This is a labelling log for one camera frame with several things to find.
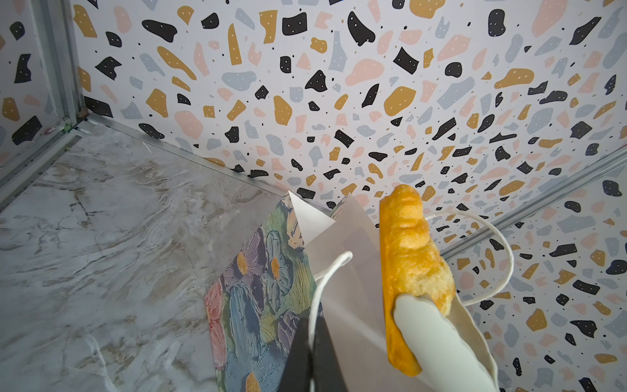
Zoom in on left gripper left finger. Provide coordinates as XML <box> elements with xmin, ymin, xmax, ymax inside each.
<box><xmin>278</xmin><ymin>317</ymin><xmax>314</xmax><ymax>392</ymax></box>

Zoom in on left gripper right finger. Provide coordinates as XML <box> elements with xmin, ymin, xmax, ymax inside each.
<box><xmin>313</xmin><ymin>316</ymin><xmax>348</xmax><ymax>392</ymax></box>

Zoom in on floral paper bag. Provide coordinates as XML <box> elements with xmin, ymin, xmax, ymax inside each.
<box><xmin>205</xmin><ymin>194</ymin><xmax>498</xmax><ymax>391</ymax></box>

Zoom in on white metal tongs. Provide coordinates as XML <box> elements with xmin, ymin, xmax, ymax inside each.
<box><xmin>394</xmin><ymin>294</ymin><xmax>498</xmax><ymax>391</ymax></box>

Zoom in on rectangular pastry bread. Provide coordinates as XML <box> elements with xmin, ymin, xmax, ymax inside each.
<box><xmin>379</xmin><ymin>185</ymin><xmax>457</xmax><ymax>377</ymax></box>

